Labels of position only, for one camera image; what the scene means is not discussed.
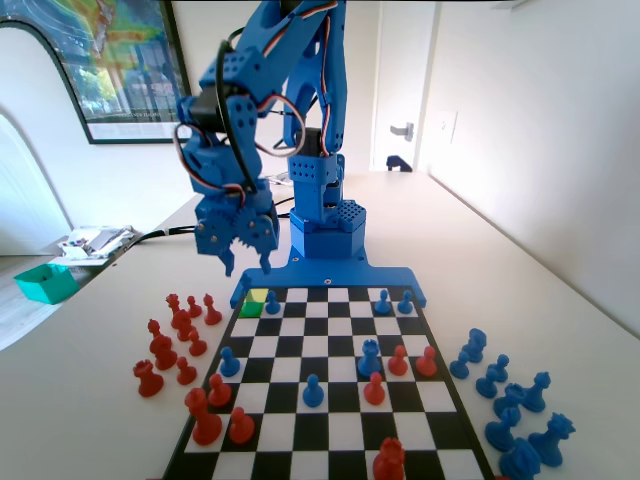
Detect red piece bottom board edge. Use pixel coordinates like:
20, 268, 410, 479
372, 437, 406, 480

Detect black framed wall poster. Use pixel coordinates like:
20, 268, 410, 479
0, 0, 194, 146

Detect red chess knight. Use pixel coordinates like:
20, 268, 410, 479
171, 308, 198, 343
149, 334, 179, 371

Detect blue chess bishop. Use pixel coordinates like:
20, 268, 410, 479
522, 371, 551, 414

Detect tall red chess bishop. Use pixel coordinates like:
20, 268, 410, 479
185, 387, 224, 446

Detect teal plastic box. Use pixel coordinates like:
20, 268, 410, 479
13, 263, 80, 305

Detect blue chess queen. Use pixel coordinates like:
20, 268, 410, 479
528, 412, 576, 469

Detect black table cable bundle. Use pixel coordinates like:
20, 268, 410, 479
114, 197, 294, 251

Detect blue arm base plate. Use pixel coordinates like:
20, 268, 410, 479
229, 244, 429, 309

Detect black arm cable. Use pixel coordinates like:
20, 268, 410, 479
217, 39, 259, 194

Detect white door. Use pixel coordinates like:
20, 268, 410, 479
369, 0, 439, 174

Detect red chess rook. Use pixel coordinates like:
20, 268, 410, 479
132, 359, 165, 399

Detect pile of papers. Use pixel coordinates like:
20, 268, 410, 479
49, 224, 146, 267

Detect black and white chessboard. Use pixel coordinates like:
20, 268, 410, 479
162, 284, 496, 480

